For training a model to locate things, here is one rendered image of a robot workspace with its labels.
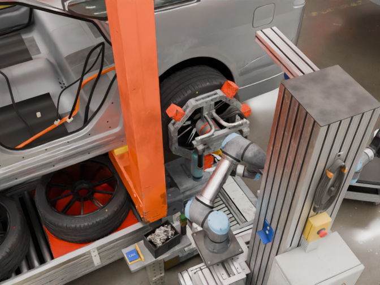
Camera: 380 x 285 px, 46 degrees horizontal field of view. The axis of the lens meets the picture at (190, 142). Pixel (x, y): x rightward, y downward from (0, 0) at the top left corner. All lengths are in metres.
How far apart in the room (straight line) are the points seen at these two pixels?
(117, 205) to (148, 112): 1.04
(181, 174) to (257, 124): 1.10
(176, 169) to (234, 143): 1.32
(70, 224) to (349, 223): 2.15
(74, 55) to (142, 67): 1.54
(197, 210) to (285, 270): 0.62
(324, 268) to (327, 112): 0.82
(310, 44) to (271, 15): 2.47
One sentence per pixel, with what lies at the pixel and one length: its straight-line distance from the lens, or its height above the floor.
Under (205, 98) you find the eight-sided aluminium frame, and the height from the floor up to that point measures 1.10.
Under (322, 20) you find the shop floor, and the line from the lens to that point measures 6.03.
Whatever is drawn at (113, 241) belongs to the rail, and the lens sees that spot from 3.13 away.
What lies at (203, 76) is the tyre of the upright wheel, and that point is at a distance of 2.98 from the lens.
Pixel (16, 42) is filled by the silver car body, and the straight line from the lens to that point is 4.25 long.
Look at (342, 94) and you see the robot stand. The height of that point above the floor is 2.03.
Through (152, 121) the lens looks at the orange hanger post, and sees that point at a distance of 2.31.
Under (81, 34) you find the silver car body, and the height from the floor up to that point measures 1.03.
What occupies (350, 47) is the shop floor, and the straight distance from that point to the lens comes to 5.63.
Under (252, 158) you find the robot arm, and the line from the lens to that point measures 2.36.
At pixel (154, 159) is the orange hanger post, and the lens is 2.52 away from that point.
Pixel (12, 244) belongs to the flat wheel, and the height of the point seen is 0.50.
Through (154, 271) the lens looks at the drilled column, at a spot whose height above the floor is 0.24.
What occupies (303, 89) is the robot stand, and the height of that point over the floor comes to 2.03.
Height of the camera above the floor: 3.02
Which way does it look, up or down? 47 degrees down
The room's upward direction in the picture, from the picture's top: straight up
